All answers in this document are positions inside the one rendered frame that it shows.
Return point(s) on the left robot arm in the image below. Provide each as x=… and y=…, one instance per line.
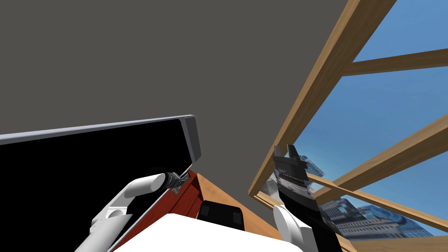
x=138, y=187

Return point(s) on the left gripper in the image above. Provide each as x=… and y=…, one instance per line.
x=176, y=181

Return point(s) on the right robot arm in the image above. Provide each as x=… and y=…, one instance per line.
x=308, y=217

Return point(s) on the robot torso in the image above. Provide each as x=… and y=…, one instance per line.
x=196, y=236

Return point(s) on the black television with grey frame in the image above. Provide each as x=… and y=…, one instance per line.
x=70, y=175

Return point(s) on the wooden framed window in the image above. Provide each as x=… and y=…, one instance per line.
x=378, y=115

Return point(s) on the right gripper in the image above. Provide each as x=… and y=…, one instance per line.
x=292, y=175

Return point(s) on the red-brown wooden cabinet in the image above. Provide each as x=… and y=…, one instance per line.
x=182, y=201

